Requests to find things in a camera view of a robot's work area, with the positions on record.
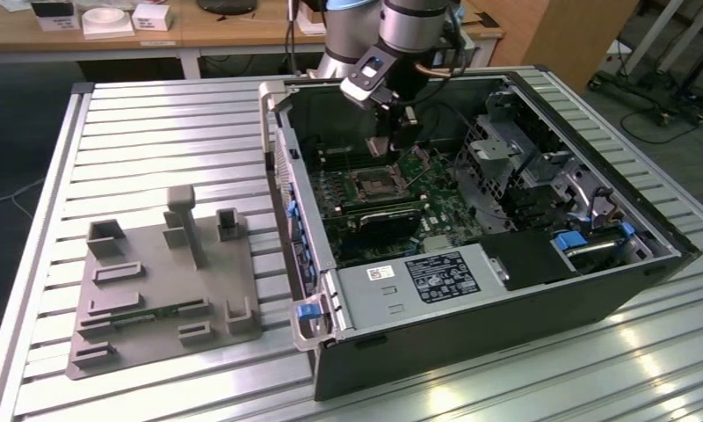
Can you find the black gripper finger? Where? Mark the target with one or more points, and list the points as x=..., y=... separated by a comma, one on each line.
x=409, y=134
x=383, y=123

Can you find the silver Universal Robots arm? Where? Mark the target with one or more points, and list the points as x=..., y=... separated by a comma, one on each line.
x=413, y=26

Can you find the metal CPU socket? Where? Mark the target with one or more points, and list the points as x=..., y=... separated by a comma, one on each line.
x=374, y=184

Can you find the metal disk bay cage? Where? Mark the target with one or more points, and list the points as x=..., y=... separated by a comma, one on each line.
x=489, y=151

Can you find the green motherboard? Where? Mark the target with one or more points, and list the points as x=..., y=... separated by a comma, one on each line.
x=445, y=211

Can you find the black graphics card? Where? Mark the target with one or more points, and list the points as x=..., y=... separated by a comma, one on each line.
x=386, y=230

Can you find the small silver chipset heatsink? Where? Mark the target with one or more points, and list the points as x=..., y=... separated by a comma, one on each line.
x=438, y=244

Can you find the wooden cabinet panel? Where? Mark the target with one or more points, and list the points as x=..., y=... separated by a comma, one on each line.
x=574, y=48

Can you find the wooden desk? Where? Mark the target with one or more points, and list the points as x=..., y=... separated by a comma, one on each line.
x=222, y=31

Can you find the black plastic shroud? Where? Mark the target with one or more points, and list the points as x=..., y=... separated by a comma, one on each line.
x=527, y=259

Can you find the black round object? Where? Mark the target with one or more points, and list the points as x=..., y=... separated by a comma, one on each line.
x=227, y=5

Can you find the large blue drive clip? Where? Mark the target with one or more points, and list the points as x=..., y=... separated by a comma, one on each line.
x=568, y=242

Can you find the grey power supply unit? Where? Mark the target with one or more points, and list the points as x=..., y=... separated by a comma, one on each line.
x=374, y=303

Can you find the black wheeled equipment stand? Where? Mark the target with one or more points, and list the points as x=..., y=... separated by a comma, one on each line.
x=638, y=90

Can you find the small blue drive clip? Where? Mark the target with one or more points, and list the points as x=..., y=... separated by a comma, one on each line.
x=626, y=230

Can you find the blue case latch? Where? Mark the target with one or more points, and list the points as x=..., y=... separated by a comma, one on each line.
x=307, y=313

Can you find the plain white box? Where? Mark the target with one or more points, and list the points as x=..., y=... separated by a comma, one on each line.
x=151, y=17

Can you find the black open PC case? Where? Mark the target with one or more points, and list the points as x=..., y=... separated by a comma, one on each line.
x=474, y=351

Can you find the grey parts rack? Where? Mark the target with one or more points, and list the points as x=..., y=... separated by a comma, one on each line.
x=151, y=264

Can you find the white round holder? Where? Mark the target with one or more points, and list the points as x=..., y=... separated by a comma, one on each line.
x=107, y=26

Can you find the green RAM stick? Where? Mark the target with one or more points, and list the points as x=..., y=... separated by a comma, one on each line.
x=146, y=315

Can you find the white box with black top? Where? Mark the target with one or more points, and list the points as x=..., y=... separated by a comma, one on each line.
x=54, y=22

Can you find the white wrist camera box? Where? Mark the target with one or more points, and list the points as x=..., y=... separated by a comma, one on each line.
x=366, y=77

